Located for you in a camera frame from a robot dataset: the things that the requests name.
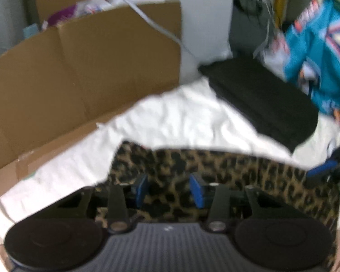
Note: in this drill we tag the large cardboard box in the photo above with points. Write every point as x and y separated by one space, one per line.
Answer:
59 76

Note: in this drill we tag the leopard print garment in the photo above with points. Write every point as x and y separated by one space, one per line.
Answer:
215 161

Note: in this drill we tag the purple packet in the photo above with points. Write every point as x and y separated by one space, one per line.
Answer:
73 10

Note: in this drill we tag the black folded cloth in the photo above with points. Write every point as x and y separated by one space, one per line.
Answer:
266 104

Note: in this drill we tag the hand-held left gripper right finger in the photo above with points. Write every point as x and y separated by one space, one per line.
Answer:
197 189

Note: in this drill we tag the white printed bedsheet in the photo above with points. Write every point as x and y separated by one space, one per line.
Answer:
172 119

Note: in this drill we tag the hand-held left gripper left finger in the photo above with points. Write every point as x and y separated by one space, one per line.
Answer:
141 191

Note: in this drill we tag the teal printed garment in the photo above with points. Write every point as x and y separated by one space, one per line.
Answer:
317 42

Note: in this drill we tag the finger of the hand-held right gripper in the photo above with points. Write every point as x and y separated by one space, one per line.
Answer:
321 168

